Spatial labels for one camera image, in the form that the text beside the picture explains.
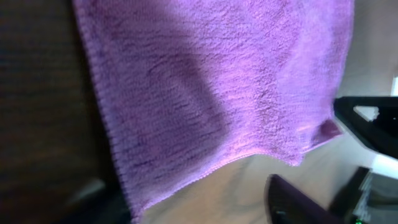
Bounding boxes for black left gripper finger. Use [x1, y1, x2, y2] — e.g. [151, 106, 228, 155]
[264, 174, 342, 224]

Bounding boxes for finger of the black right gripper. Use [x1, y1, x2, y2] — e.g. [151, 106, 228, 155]
[333, 96, 397, 159]

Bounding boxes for purple microfiber cloth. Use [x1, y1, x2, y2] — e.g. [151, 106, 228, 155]
[73, 0, 354, 223]

